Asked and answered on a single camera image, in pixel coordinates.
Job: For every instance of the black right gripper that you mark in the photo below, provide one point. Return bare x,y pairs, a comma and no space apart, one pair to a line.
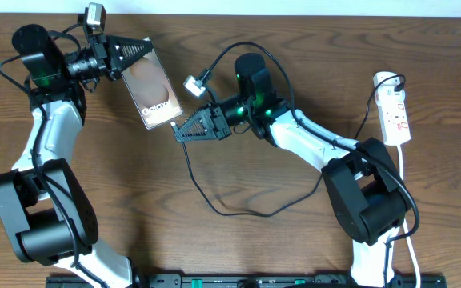
213,122

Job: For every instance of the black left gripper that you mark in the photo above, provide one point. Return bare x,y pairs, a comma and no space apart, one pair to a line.
108,54

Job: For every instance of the Galaxy S25 Ultra smartphone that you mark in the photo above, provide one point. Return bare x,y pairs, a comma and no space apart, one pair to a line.
151,90

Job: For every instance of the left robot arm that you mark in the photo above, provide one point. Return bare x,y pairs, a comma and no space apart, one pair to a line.
45,213

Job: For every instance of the white power strip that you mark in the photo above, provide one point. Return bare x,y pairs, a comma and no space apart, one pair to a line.
390,99

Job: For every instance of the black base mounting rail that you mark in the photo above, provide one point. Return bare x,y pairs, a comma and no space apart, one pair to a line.
320,280

